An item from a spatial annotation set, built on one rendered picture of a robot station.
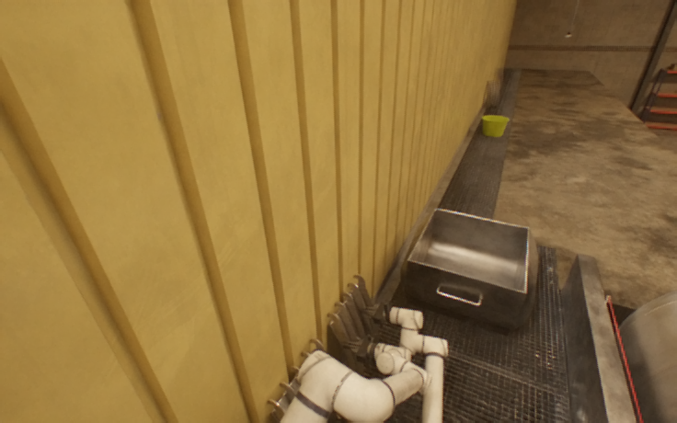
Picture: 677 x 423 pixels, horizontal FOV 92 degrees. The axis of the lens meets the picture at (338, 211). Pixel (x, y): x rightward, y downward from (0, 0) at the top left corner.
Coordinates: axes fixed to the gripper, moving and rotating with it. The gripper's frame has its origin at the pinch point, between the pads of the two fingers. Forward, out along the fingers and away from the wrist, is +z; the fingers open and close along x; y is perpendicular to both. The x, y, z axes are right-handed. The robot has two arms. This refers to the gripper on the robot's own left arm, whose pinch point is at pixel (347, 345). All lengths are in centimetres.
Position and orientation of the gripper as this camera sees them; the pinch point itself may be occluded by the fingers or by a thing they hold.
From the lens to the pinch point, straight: 188.4
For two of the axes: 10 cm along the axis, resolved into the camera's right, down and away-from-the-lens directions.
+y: -2.2, -8.9, -4.0
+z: -8.6, -0.1, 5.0
